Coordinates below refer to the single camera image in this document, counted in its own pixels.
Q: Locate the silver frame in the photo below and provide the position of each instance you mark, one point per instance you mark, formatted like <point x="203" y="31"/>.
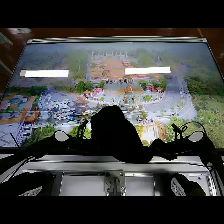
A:
<point x="86" y="185"/>

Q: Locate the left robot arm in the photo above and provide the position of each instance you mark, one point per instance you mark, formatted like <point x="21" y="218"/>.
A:
<point x="40" y="146"/>

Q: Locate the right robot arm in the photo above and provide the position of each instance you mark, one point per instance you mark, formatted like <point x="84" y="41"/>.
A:
<point x="203" y="148"/>

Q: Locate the black T-shirt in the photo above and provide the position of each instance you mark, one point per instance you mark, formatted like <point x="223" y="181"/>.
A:
<point x="115" y="133"/>

